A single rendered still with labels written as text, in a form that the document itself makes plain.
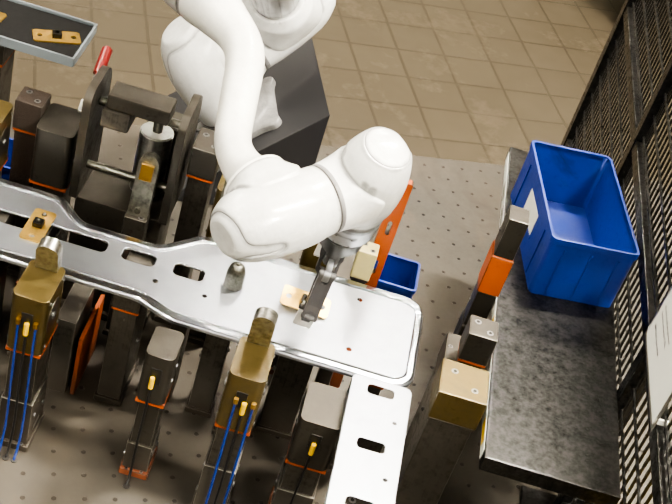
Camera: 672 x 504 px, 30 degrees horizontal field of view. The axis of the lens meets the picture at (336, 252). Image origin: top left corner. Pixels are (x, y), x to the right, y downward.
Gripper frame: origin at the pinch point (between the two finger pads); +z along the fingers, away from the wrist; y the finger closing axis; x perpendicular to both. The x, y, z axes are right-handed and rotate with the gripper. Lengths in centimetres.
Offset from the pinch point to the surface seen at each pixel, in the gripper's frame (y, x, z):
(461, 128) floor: -193, 53, 177
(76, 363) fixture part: 13.9, -33.1, 28.3
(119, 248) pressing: 0.0, -32.3, 9.6
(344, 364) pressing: 10.1, 8.8, 2.9
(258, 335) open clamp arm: 14.6, -6.5, -5.0
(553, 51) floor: -271, 88, 202
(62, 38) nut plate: -35, -56, 7
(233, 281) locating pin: 1.1, -12.5, 5.3
